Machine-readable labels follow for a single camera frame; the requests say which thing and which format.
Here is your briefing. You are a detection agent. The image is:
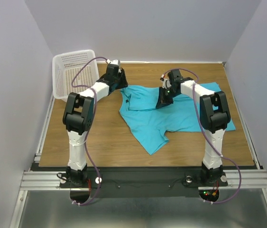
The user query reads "white perforated plastic basket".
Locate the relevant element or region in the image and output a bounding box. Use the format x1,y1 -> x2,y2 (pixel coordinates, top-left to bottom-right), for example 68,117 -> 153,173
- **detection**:
52,49 -> 99,101

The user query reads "aluminium extrusion frame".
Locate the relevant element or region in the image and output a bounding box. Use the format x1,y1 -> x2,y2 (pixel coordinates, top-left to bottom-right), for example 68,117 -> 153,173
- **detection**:
11,93 -> 267,228

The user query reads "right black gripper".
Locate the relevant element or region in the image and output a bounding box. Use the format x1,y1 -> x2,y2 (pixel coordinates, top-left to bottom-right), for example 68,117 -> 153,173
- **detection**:
155,86 -> 179,109

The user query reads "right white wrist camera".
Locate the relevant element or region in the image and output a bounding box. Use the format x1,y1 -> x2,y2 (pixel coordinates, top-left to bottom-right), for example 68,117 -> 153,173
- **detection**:
160,74 -> 171,89

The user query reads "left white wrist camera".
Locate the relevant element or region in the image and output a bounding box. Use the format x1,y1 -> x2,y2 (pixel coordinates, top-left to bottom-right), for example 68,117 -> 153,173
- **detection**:
110,59 -> 120,67

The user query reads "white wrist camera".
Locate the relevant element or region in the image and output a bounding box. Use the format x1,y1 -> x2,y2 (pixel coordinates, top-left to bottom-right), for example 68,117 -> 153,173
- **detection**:
160,74 -> 171,89
110,59 -> 120,67

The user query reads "turquoise t-shirt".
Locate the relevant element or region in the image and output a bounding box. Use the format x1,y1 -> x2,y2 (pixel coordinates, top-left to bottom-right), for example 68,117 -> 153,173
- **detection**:
119,82 -> 236,156

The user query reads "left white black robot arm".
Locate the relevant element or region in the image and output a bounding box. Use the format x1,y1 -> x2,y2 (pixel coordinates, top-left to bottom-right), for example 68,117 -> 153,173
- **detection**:
63,60 -> 128,187

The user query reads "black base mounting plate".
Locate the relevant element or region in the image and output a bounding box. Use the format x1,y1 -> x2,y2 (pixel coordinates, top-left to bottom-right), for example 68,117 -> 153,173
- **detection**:
57,167 -> 228,202

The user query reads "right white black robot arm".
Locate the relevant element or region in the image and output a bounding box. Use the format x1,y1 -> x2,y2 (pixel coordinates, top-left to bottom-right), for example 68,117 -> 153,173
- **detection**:
156,68 -> 231,185

